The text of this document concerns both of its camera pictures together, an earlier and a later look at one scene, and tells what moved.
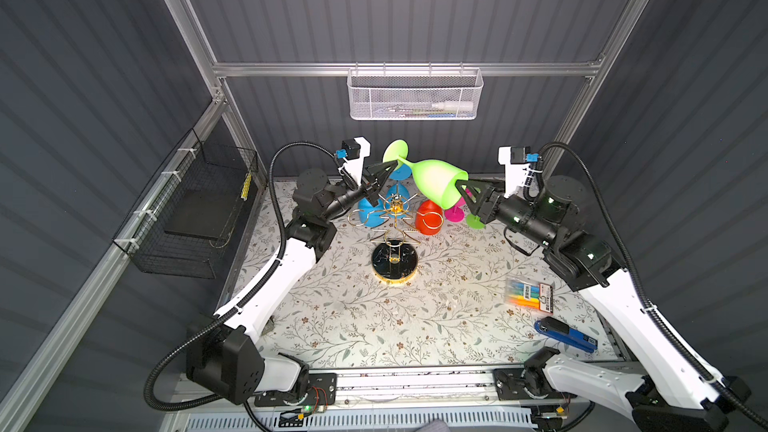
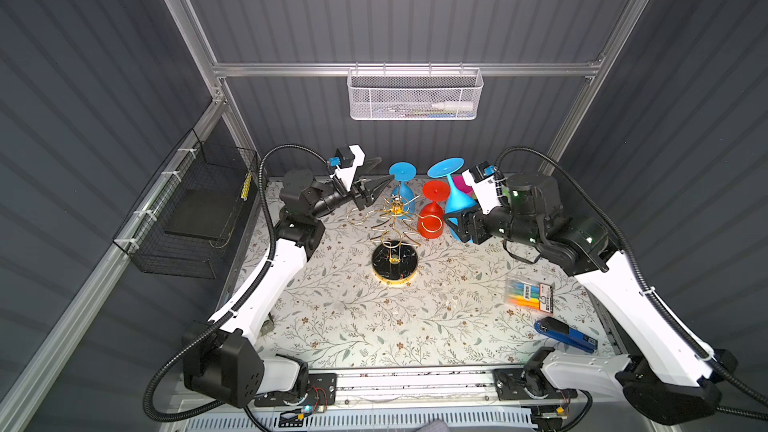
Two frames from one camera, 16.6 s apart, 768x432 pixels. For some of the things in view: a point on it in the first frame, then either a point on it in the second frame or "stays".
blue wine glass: (374, 216) to (455, 201)
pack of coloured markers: (530, 294) stays
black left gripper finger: (372, 192) stays
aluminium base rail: (396, 400) stays
